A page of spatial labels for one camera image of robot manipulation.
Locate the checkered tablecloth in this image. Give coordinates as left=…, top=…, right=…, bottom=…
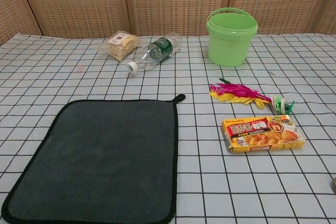
left=0, top=33, right=336, bottom=224

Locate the yellow curry box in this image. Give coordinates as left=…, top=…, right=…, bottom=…
left=221, top=115, right=307, bottom=154

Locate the pink yellow feather shuttlecock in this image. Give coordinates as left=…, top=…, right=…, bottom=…
left=209, top=77, right=295, bottom=116

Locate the grey and yellow towel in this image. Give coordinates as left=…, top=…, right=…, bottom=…
left=0, top=93, right=186, bottom=224

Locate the wrapped bread snack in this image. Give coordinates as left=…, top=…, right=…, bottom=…
left=96, top=30, right=142, bottom=61

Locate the green plastic bucket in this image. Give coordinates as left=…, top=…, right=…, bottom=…
left=206, top=8, right=259, bottom=67

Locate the clear plastic water bottle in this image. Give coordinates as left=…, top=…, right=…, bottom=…
left=126, top=31, right=183, bottom=76

